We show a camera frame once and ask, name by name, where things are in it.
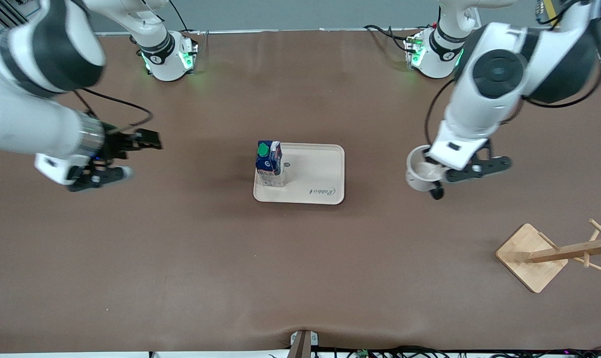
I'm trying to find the blue and white milk carton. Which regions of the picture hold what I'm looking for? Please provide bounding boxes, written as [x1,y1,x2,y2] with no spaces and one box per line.
[255,140,284,187]

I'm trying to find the black metal frame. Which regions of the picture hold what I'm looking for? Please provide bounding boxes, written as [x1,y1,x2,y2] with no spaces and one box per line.
[0,0,31,33]

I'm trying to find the wooden cup hanging rack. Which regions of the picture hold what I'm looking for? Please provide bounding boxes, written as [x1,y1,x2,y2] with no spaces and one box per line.
[495,219,601,294]

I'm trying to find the black base power cable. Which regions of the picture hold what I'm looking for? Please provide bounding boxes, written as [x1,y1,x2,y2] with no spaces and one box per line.
[363,24,411,51]
[168,0,190,33]

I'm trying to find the white rectangular Rabbit tray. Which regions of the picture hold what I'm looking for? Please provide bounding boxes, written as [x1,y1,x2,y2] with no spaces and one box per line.
[253,143,345,205]

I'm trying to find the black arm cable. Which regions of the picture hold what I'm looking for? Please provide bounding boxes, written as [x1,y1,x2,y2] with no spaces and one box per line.
[424,78,456,146]
[523,60,601,109]
[73,89,155,134]

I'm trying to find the camera mount post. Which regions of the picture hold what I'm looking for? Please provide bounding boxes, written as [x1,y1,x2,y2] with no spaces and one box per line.
[286,330,320,358]

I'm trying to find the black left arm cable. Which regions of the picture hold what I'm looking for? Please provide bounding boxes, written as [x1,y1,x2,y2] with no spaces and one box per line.
[523,60,601,109]
[424,78,456,146]

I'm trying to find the dark equipment box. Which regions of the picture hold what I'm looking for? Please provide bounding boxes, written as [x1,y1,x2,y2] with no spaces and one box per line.
[536,0,563,24]

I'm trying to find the white cup with black handle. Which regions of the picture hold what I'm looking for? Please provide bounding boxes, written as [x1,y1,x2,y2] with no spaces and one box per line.
[406,145,448,200]

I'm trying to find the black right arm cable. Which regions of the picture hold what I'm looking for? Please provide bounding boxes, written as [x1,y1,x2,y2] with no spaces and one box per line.
[73,89,155,134]

